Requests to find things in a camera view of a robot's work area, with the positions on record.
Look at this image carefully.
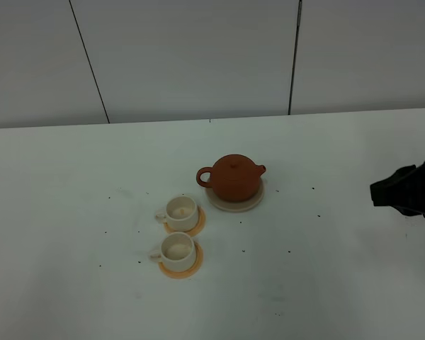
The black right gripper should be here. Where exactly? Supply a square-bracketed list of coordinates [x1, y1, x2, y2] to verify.
[370, 161, 425, 218]

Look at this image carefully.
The brown clay teapot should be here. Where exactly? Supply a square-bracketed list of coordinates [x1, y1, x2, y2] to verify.
[196, 154, 266, 202]

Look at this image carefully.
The beige round teapot saucer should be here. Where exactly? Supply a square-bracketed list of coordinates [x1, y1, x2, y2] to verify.
[205, 179, 265, 213]

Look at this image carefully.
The orange coaster far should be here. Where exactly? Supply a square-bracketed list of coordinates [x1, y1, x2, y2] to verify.
[163, 206, 206, 237]

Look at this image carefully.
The orange coaster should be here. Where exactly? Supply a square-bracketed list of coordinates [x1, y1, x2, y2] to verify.
[163, 206, 206, 237]
[158, 242, 203, 279]

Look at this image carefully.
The white teacup far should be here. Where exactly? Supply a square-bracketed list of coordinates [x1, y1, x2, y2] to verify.
[154, 195, 199, 232]

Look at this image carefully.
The white teacup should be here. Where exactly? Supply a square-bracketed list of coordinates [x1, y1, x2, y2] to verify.
[154, 195, 199, 232]
[148, 232, 197, 273]

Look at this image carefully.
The orange coaster near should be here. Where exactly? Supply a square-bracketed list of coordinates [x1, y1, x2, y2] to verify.
[158, 242, 203, 279]

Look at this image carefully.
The white teacup near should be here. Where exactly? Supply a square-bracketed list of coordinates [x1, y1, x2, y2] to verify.
[148, 232, 197, 273]

